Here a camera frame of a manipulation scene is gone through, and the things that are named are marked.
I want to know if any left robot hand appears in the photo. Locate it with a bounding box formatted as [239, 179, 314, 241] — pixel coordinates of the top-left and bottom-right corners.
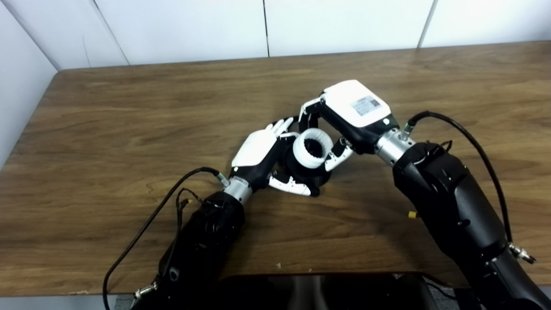
[228, 117, 321, 197]

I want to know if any round black part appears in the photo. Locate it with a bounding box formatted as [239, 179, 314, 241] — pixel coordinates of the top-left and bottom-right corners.
[282, 142, 334, 190]

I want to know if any white ring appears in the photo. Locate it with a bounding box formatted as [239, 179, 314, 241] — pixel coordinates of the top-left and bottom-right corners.
[293, 128, 334, 169]

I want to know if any thin wrist wire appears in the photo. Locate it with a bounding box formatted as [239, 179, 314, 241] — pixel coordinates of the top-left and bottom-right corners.
[424, 140, 453, 163]
[174, 188, 203, 259]

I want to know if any black robot torso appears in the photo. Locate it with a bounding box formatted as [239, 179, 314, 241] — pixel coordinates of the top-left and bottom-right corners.
[215, 273, 440, 310]

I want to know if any thin right wrist wire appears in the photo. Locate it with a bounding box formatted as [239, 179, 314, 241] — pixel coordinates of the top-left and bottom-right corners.
[424, 140, 453, 163]

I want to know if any thin left wrist wire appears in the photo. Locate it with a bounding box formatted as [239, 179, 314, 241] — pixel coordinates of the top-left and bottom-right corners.
[174, 188, 203, 259]

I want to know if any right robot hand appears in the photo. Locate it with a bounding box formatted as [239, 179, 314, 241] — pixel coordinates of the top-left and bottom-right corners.
[298, 80, 401, 172]

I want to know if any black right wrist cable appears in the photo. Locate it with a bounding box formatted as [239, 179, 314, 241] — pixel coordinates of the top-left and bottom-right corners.
[402, 111, 515, 300]

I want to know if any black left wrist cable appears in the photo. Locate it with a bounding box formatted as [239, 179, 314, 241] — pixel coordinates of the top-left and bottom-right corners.
[102, 167, 229, 310]

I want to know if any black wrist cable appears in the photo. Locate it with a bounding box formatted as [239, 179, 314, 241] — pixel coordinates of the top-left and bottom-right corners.
[402, 111, 515, 300]
[102, 167, 229, 310]

